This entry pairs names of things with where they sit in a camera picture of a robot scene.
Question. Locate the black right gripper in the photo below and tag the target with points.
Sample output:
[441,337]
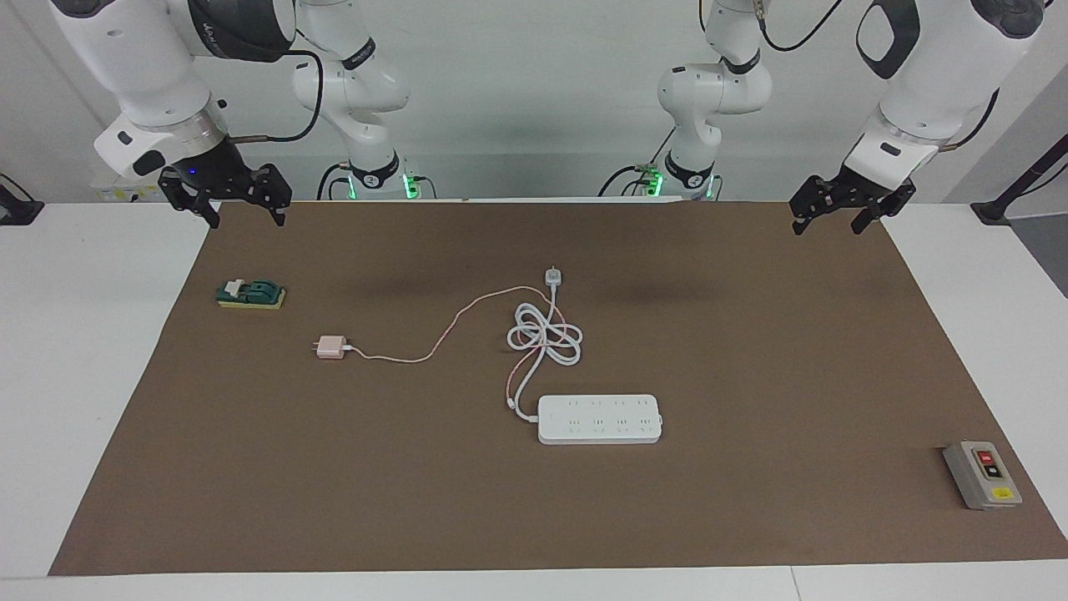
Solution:
[215,174]

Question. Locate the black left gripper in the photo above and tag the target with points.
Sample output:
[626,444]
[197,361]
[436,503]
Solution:
[868,188]

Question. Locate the pink charger adapter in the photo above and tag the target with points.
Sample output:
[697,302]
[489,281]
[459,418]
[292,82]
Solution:
[330,347]

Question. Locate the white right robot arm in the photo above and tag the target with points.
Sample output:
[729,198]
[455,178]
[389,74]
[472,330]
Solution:
[150,67]

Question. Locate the black stand with pole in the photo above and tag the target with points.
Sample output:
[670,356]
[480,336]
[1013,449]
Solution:
[993,209]

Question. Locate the brown table mat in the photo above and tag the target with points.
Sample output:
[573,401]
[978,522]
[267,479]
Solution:
[334,484]

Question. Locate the white wall socket box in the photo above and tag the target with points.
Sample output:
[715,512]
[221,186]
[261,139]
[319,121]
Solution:
[125,194]

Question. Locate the green knife switch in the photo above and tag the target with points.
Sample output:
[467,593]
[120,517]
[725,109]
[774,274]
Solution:
[254,294]

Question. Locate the grey on-off switch box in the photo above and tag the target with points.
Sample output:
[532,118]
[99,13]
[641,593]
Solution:
[983,476]

